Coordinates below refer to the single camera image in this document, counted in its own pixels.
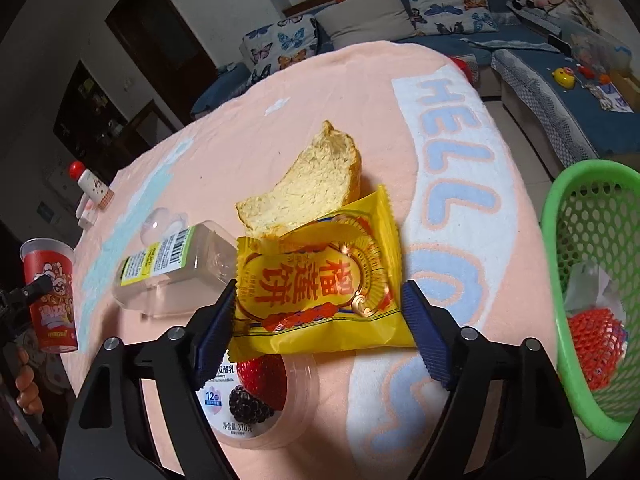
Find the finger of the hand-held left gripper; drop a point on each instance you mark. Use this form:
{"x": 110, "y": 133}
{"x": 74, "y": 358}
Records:
{"x": 30, "y": 292}

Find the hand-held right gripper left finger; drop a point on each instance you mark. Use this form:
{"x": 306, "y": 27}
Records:
{"x": 220, "y": 330}

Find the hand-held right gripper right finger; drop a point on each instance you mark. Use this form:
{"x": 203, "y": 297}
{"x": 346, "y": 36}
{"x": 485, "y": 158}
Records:
{"x": 430, "y": 335}

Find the red printed plastic cup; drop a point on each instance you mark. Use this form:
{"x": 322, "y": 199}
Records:
{"x": 55, "y": 330}

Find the clear plastic bottle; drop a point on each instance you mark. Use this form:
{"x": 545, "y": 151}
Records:
{"x": 165, "y": 270}

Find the clear plastic yoghurt tub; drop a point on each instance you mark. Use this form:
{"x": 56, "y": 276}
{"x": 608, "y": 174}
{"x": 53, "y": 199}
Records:
{"x": 265, "y": 410}

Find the yellow snack wrapper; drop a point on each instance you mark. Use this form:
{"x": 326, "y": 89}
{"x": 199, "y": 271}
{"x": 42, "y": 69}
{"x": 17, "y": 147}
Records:
{"x": 320, "y": 285}

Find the red foam fruit net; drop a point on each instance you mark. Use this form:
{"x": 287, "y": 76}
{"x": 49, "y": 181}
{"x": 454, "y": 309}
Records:
{"x": 595, "y": 345}

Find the clear plastic bag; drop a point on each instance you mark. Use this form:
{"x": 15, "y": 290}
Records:
{"x": 590, "y": 290}

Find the bread slice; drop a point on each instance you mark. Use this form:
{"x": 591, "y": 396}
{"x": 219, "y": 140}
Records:
{"x": 310, "y": 185}

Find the green plastic basket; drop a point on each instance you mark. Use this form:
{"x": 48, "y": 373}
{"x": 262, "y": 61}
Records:
{"x": 600, "y": 169}

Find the person's left hand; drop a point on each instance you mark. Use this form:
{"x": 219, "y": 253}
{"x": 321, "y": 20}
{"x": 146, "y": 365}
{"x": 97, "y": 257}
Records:
{"x": 29, "y": 385}

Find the small white pink box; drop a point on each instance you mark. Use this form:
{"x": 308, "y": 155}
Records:
{"x": 87, "y": 215}

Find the clear plastic dome lid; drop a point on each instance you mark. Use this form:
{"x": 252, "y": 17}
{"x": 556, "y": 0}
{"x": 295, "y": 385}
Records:
{"x": 162, "y": 222}

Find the white bottle red cap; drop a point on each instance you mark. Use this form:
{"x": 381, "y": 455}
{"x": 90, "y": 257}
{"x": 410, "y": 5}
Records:
{"x": 95, "y": 187}

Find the dark display cabinet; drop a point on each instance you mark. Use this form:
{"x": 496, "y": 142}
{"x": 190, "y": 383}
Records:
{"x": 100, "y": 110}

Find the pink printed blanket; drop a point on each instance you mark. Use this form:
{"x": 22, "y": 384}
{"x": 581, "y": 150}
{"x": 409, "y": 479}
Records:
{"x": 350, "y": 85}

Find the blue sofa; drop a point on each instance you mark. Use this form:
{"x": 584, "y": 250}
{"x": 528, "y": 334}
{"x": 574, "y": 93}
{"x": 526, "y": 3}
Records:
{"x": 550, "y": 95}

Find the red plastic stool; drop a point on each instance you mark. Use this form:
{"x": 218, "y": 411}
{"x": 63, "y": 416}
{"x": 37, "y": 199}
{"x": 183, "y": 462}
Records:
{"x": 462, "y": 67}

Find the dark wooden door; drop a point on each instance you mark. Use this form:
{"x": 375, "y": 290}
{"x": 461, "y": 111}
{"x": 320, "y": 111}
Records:
{"x": 160, "y": 35}

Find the yellow toy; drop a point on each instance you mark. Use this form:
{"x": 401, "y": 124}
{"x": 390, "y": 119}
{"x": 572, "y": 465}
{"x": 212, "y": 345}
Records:
{"x": 564, "y": 77}

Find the butterfly print cushion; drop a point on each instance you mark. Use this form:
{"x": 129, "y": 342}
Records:
{"x": 280, "y": 45}
{"x": 450, "y": 7}

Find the printed booklet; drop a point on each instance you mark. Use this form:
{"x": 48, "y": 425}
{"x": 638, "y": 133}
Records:
{"x": 612, "y": 97}

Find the small red toy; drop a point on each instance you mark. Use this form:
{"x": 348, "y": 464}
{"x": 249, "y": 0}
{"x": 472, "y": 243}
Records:
{"x": 602, "y": 79}

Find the grey cushion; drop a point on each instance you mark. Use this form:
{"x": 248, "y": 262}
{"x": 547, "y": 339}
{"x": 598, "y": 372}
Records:
{"x": 365, "y": 20}

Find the clear plastic storage box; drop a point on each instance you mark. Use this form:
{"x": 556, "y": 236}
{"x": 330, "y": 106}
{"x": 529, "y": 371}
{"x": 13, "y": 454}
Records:
{"x": 600, "y": 55}

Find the patterned cloth bundle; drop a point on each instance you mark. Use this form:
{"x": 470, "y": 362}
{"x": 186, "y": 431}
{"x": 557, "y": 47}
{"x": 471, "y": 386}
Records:
{"x": 570, "y": 7}

